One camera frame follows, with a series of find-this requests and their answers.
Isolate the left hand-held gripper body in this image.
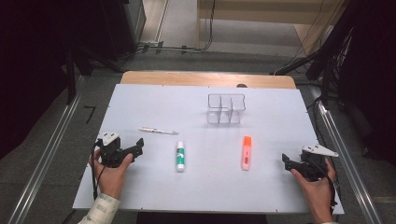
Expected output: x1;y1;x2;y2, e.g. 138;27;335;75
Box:
97;133;127;168

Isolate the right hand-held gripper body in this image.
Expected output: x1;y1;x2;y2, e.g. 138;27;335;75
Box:
300;145;339;182

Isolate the clear white pen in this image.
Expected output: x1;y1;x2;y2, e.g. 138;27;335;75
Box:
138;126;180;136

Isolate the orange highlighter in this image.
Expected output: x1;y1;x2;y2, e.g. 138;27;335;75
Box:
241;135;253;172

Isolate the clear plastic organizer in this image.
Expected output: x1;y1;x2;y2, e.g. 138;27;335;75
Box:
206;92;247;125

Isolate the person's left hand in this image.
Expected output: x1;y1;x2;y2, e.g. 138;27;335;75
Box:
88;148;134;200

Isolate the person's right hand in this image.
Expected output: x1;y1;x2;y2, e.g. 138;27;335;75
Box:
290;158;337;206

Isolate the black stand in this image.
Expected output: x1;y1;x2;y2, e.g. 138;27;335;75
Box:
270;27;356;108
64;43;124;105

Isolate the dark curtain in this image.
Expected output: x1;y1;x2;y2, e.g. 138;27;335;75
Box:
339;0;396;166
0;0;104;160

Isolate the dark cabinet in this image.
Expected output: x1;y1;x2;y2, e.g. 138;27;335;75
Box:
99;0;148;62

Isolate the beige wooden shelf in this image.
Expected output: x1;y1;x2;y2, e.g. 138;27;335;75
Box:
195;0;349;57

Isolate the left hand-held gripper cable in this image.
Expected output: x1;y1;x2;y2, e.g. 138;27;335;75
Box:
91;141;105;201

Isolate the hand-held gripper cable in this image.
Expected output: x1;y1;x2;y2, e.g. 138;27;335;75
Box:
91;141;105;201
306;155;341;216

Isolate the metal rail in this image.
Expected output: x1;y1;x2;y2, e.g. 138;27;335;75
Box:
7;76;87;224
309;85;384;224

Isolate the right hand-held gripper cable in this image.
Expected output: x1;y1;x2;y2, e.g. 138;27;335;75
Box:
306;155;341;216

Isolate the black floor cable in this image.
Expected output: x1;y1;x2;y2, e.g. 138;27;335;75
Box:
306;96;328;150

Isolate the power strip with cable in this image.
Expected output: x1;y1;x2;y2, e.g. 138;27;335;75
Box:
136;40;200;54

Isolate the hanging black cable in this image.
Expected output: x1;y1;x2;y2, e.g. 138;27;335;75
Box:
200;0;218;52

